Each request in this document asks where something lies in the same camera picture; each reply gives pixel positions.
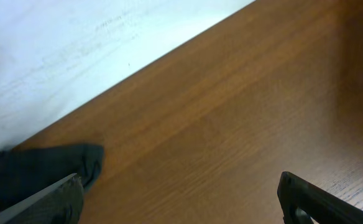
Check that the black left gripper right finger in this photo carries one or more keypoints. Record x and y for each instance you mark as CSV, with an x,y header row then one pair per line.
x,y
303,202

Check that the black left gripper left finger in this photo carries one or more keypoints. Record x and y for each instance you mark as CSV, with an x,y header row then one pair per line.
x,y
61,202

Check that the dark green black garment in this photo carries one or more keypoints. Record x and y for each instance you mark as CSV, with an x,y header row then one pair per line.
x,y
24,173

